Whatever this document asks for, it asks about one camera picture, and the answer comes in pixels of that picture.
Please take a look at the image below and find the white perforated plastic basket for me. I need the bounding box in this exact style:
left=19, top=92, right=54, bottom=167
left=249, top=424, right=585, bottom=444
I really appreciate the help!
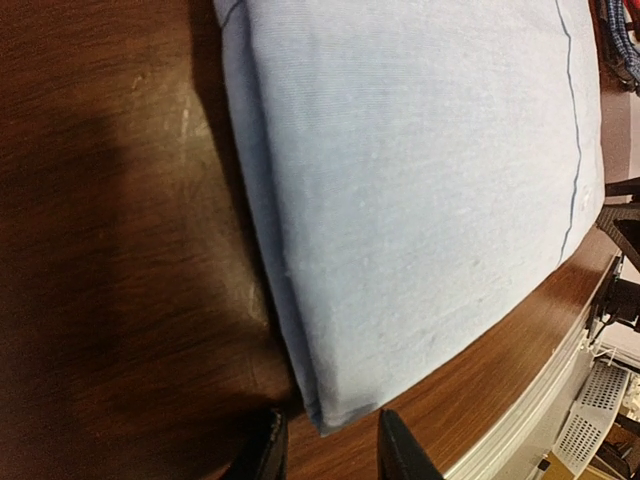
left=552, top=362, right=630, bottom=475

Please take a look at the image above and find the light blue long sleeve shirt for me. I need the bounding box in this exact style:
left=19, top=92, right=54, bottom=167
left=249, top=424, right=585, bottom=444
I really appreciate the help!
left=214, top=1, right=604, bottom=435

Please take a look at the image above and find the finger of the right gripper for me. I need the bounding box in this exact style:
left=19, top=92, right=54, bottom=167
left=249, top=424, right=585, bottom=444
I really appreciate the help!
left=605, top=179, right=640, bottom=198
left=596, top=204, right=640, bottom=270

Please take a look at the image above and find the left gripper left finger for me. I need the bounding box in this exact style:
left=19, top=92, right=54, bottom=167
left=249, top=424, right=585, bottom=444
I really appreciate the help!
left=221, top=409, right=289, bottom=480

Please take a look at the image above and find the folded blue checked shirt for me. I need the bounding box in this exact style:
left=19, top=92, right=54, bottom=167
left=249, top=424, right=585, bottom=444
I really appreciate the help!
left=596, top=0, right=639, bottom=96

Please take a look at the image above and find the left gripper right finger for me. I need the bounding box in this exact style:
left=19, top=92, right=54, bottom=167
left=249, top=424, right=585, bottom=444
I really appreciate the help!
left=377, top=409, right=443, bottom=480

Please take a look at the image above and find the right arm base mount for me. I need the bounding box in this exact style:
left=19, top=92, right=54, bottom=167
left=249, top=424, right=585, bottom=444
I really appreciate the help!
left=586, top=254, right=639, bottom=345

